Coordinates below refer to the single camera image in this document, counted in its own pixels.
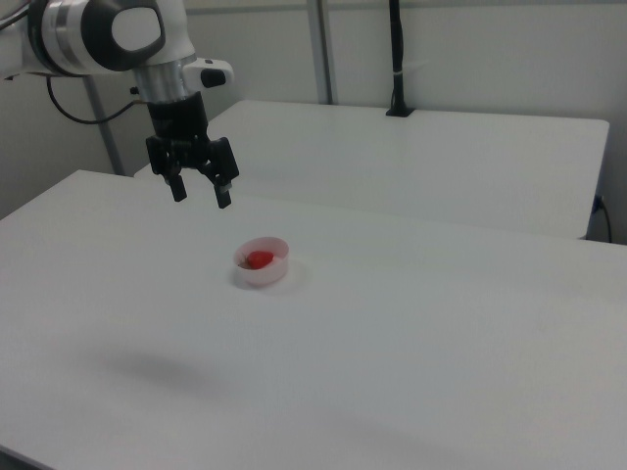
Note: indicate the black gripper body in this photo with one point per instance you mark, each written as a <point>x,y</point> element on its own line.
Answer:
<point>176,122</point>

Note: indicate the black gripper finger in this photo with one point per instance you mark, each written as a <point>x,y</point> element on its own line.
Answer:
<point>223,196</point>
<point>178,188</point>

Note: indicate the red strawberry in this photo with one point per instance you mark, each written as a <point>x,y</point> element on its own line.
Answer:
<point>259,259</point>

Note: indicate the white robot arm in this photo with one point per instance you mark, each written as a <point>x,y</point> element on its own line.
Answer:
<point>73,39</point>

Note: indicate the pale pink plastic bowl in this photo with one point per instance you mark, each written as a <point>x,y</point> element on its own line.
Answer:
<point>264,277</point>

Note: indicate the white side table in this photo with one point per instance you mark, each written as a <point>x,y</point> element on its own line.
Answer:
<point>392,161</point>

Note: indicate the grey wall frame post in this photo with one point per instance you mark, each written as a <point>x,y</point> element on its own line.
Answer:
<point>323,49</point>
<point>110,147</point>

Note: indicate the black camera pole with base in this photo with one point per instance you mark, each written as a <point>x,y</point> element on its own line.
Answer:
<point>396,49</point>

